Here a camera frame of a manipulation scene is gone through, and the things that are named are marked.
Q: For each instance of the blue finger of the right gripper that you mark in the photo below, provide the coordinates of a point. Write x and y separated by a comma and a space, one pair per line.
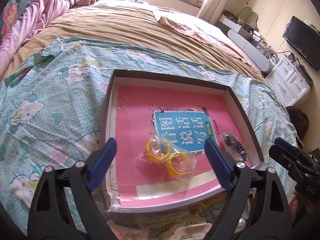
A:
287, 144
282, 158

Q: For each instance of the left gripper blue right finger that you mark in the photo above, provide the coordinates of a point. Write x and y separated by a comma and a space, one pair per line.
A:
222, 164

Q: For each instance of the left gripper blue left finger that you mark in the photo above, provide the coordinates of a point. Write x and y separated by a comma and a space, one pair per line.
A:
98, 164

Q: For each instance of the dark beads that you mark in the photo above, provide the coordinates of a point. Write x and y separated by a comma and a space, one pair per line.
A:
234, 147

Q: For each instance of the yellow rings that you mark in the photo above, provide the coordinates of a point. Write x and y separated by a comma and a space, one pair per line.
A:
167, 154

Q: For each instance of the cream large hair claw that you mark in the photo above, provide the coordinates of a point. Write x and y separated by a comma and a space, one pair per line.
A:
192, 232

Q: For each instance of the earring card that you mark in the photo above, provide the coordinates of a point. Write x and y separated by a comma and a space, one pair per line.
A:
125, 233

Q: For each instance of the person's right hand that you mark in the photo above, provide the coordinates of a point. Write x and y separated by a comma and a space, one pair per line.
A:
296, 204

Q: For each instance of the dark cardboard box tray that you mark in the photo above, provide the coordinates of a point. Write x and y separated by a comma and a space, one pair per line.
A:
147, 79

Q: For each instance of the white drawer cabinet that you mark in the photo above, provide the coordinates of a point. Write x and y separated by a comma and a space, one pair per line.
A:
288, 83

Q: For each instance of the pink children's book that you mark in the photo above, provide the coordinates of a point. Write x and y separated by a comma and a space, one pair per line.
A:
160, 135

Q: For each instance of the hello kitty teal bedsheet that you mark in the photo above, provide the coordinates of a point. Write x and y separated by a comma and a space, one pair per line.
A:
52, 106

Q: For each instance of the black flat television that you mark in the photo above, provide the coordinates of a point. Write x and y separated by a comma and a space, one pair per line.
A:
304, 40

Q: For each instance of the white long low cabinet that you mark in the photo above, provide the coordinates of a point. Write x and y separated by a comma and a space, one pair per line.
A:
237, 34

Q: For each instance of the tan blanket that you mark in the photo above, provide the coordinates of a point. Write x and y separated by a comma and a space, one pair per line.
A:
127, 22

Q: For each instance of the cream window curtain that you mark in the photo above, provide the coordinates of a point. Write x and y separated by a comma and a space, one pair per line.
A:
211, 10

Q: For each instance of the pink floral thin blanket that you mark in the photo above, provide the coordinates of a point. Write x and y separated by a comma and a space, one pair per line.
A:
199, 30

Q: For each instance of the pink quilt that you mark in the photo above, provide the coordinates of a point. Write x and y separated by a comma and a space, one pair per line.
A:
36, 17

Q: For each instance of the dark floral pillow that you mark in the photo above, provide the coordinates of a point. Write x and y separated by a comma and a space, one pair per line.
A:
11, 12

